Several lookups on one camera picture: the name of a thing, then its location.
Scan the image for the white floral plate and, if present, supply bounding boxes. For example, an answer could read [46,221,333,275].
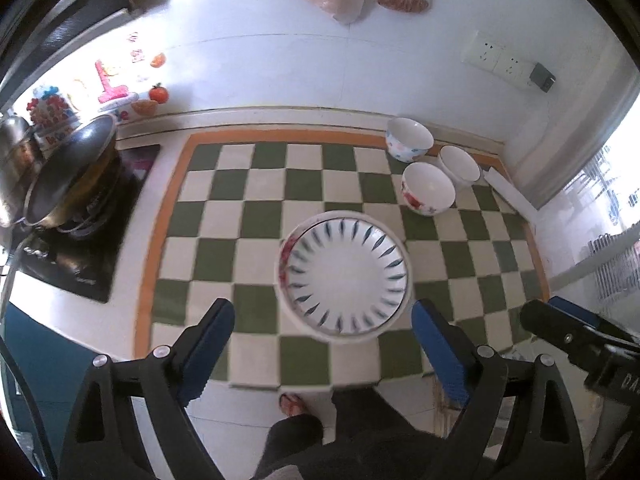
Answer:
[275,210,414,345]

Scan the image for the blue striped white plate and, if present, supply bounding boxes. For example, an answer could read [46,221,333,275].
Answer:
[286,218,409,337]

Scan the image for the plain white bowl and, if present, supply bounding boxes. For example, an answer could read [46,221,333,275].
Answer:
[437,145,482,190]

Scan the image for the white bowl red flowers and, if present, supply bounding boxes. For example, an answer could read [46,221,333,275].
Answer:
[400,162,456,217]

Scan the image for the white bowl heart pattern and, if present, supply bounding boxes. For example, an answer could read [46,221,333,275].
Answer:
[385,117,435,164]

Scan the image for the glass sliding door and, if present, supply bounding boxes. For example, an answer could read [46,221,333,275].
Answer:
[530,39,639,333]

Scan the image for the person dark trousers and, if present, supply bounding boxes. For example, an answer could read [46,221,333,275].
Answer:
[254,388,444,479]

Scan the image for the black induction cooktop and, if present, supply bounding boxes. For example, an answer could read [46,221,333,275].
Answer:
[20,144,160,304]

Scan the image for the left foot red sandal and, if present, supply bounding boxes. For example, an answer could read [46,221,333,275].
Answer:
[279,393,309,417]

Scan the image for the folded white paper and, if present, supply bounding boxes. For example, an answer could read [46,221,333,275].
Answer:
[483,168,538,224]

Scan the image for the green checkered table mat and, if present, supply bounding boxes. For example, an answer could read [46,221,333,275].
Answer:
[134,130,547,389]

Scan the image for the black plug adapter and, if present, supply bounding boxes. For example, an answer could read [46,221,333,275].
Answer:
[529,63,556,93]

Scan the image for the stainless steel pot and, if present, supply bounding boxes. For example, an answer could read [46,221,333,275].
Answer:
[0,116,43,228]

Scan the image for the colourful flower decoration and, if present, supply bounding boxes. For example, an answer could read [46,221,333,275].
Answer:
[26,86,76,129]

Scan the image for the pink toy utensil holder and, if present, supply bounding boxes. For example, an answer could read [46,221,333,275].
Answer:
[94,61,139,105]

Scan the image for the black range hood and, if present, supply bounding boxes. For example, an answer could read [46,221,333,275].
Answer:
[1,0,137,110]

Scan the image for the white wall socket panel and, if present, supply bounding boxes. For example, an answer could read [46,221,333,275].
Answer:
[462,30,535,89]

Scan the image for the tomato wall decoration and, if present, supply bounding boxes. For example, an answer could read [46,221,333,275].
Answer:
[148,84,169,104]

